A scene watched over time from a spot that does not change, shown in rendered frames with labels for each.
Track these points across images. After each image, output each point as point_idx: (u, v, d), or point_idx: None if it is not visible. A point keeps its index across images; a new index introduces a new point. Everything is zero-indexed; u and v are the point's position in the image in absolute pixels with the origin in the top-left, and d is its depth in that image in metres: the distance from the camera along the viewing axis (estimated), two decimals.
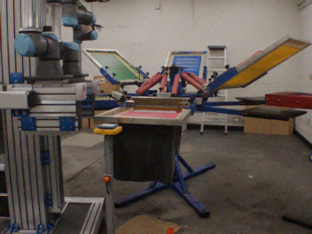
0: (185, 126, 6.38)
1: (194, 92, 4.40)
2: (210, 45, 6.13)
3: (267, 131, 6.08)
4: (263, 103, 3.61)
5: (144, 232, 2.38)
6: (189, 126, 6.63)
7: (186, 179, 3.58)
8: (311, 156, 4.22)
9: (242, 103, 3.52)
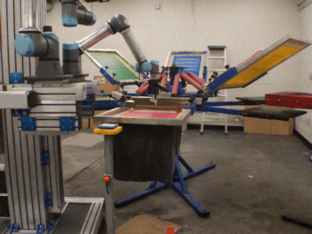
0: (185, 126, 6.38)
1: (194, 92, 4.40)
2: (210, 45, 6.13)
3: (267, 131, 6.08)
4: (263, 103, 3.61)
5: (144, 232, 2.38)
6: (189, 126, 6.63)
7: (186, 179, 3.58)
8: (311, 156, 4.22)
9: (242, 103, 3.52)
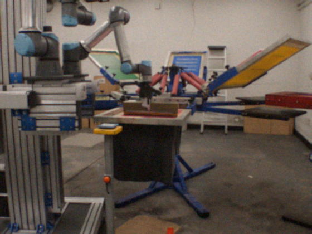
0: (185, 126, 6.38)
1: (194, 92, 4.40)
2: (210, 45, 6.13)
3: (267, 131, 6.08)
4: (263, 103, 3.61)
5: (144, 232, 2.38)
6: (189, 126, 6.63)
7: (186, 179, 3.58)
8: (311, 156, 4.22)
9: (242, 103, 3.52)
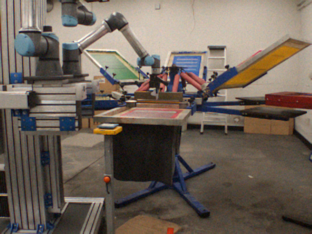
0: (185, 126, 6.38)
1: (194, 92, 4.40)
2: (210, 45, 6.13)
3: (267, 131, 6.08)
4: (263, 103, 3.61)
5: (144, 232, 2.38)
6: (189, 126, 6.63)
7: (186, 179, 3.58)
8: (311, 156, 4.22)
9: (242, 103, 3.52)
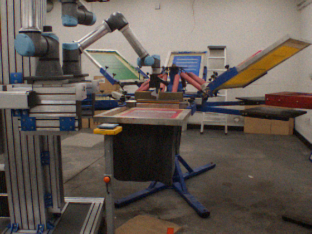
0: (185, 126, 6.38)
1: (194, 92, 4.40)
2: (210, 45, 6.13)
3: (267, 131, 6.08)
4: (263, 103, 3.61)
5: (144, 232, 2.38)
6: (189, 126, 6.63)
7: (186, 179, 3.58)
8: (311, 156, 4.22)
9: (242, 103, 3.52)
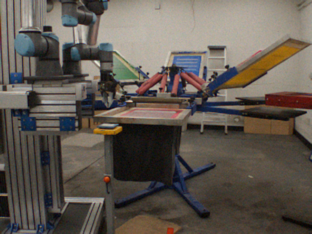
0: (185, 126, 6.38)
1: (194, 92, 4.40)
2: (210, 45, 6.13)
3: (267, 131, 6.08)
4: (263, 103, 3.61)
5: (144, 232, 2.38)
6: (189, 126, 6.63)
7: (186, 179, 3.58)
8: (311, 156, 4.22)
9: (242, 103, 3.52)
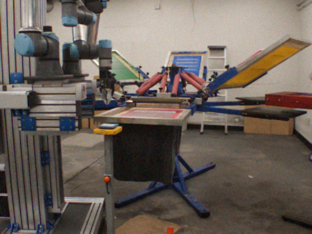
0: (185, 126, 6.38)
1: (194, 92, 4.40)
2: (210, 45, 6.13)
3: (267, 131, 6.08)
4: (263, 103, 3.61)
5: (144, 232, 2.38)
6: (189, 126, 6.63)
7: (186, 179, 3.58)
8: (311, 156, 4.22)
9: (242, 103, 3.52)
